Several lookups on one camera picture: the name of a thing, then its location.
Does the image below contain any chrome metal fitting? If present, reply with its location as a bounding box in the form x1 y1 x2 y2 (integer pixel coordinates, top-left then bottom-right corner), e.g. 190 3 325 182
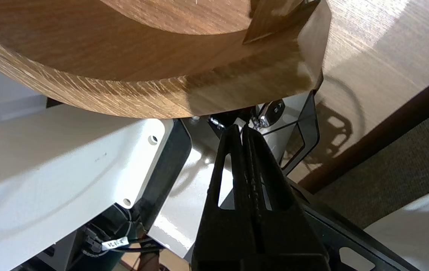
251 100 286 130

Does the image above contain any white robot chassis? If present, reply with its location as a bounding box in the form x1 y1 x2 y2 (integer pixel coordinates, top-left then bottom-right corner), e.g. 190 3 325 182
0 60 421 271

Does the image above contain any grey fabric bed frame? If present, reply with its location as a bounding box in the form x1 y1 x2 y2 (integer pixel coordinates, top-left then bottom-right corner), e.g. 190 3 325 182
299 68 429 228

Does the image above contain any white bed sheet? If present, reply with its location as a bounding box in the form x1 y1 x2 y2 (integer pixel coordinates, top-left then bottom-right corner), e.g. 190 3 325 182
365 181 429 271

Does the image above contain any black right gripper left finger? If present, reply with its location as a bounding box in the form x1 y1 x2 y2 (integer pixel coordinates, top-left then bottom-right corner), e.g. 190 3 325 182
192 124 264 264

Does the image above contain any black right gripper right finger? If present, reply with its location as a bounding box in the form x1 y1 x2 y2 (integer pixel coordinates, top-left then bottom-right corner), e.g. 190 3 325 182
243 126 329 260

